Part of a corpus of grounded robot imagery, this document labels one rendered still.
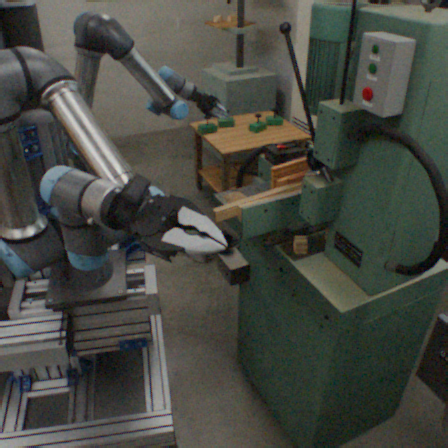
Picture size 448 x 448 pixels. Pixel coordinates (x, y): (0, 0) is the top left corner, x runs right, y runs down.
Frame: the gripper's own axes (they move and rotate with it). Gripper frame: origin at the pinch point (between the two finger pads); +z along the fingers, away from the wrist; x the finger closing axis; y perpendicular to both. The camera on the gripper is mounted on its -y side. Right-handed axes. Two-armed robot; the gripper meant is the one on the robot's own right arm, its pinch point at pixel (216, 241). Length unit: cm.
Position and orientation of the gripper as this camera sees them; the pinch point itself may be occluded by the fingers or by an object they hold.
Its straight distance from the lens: 62.6
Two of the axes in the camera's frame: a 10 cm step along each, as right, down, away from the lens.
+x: -4.7, 8.0, -3.7
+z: 8.6, 3.1, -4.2
